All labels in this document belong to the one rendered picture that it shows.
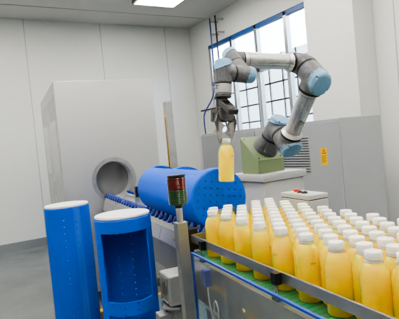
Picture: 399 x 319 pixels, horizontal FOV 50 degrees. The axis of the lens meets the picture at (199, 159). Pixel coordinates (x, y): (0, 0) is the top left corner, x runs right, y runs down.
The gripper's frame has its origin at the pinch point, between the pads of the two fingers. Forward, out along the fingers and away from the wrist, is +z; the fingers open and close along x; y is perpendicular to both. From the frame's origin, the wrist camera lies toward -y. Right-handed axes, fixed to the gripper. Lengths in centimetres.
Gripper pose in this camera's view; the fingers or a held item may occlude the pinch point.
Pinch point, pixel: (225, 140)
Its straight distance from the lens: 184.5
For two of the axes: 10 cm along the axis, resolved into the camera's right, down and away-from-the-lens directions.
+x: -8.9, 0.0, -4.5
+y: -4.5, 0.2, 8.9
